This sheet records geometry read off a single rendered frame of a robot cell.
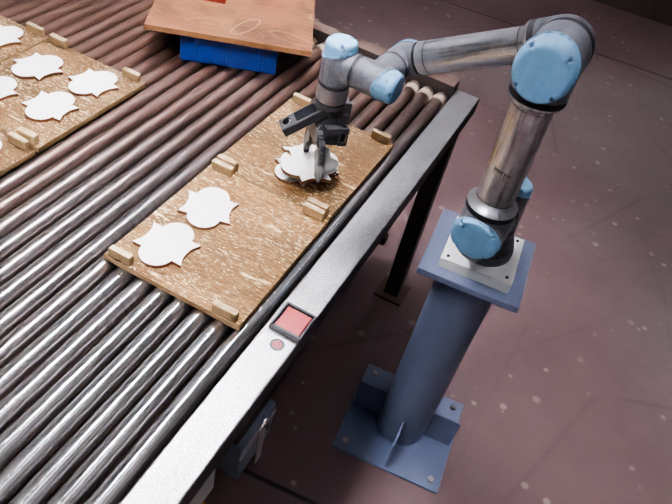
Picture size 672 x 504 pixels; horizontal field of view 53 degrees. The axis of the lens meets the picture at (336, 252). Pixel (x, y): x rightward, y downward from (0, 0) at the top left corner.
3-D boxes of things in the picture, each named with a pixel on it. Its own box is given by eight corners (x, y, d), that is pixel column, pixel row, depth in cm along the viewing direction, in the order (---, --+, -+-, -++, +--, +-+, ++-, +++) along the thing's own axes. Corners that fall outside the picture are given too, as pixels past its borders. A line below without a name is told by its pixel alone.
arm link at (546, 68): (508, 240, 163) (606, 29, 126) (486, 274, 153) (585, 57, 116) (464, 218, 167) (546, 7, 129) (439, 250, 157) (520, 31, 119)
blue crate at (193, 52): (282, 30, 235) (286, 3, 228) (276, 76, 213) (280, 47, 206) (193, 15, 231) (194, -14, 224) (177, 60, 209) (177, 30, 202)
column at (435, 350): (462, 406, 249) (558, 239, 189) (436, 494, 222) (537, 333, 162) (368, 365, 255) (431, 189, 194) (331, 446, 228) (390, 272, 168)
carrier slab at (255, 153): (392, 148, 197) (394, 144, 196) (327, 224, 169) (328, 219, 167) (290, 102, 204) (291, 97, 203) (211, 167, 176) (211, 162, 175)
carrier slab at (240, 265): (328, 224, 168) (329, 220, 167) (238, 331, 140) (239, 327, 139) (211, 168, 176) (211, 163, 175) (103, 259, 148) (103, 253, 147)
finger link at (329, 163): (339, 183, 168) (340, 147, 165) (317, 185, 166) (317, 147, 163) (335, 181, 170) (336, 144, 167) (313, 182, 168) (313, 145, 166)
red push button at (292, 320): (311, 322, 146) (312, 318, 145) (297, 340, 142) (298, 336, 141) (287, 309, 147) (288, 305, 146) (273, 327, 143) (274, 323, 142)
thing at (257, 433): (274, 441, 151) (283, 397, 138) (240, 491, 141) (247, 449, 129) (232, 417, 153) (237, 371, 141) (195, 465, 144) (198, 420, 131)
